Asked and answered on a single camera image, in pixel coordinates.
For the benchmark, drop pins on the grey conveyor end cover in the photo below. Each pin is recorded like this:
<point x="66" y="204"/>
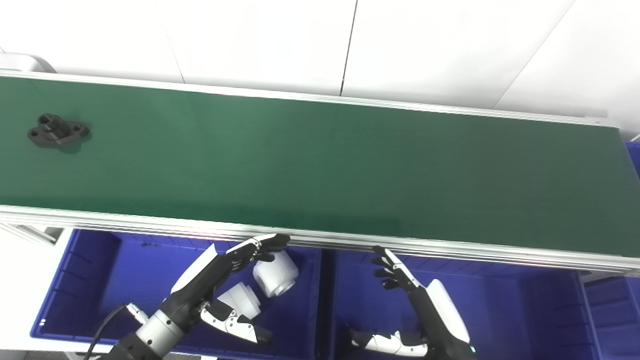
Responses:
<point x="25" y="62"/>

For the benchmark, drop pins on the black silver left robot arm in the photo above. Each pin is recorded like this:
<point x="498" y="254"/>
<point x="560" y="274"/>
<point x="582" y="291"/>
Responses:
<point x="155" y="332"/>

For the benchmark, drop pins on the black flange part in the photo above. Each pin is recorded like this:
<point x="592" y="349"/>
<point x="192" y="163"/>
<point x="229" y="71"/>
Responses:
<point x="55" y="131"/>

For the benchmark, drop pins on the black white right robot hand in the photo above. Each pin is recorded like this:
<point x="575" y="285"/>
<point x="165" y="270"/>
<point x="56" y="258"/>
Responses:
<point x="445" y="310"/>

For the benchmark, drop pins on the blue bin at conveyor end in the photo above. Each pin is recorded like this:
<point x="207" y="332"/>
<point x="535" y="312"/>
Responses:
<point x="634" y="160"/>

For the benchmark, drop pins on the green conveyor belt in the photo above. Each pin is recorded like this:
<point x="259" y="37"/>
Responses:
<point x="150" y="220"/>
<point x="320" y="165"/>

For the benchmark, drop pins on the aluminium conveyor leg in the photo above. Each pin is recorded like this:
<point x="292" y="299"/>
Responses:
<point x="30" y="232"/>

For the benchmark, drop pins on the white cylinder part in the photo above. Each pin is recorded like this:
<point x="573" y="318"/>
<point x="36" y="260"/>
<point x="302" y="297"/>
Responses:
<point x="245" y="297"/>
<point x="277" y="275"/>

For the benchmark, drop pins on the empty blue bin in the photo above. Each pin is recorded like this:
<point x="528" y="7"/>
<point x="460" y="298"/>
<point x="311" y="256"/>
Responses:
<point x="615" y="315"/>

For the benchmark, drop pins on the blue bin with black parts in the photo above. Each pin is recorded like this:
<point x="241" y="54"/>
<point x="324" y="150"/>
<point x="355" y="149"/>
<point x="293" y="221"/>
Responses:
<point x="510" y="310"/>

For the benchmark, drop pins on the blue bin with white parts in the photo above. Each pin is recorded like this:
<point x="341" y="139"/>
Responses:
<point x="110" y="285"/>

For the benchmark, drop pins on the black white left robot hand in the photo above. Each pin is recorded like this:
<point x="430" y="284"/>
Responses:
<point x="192" y="282"/>

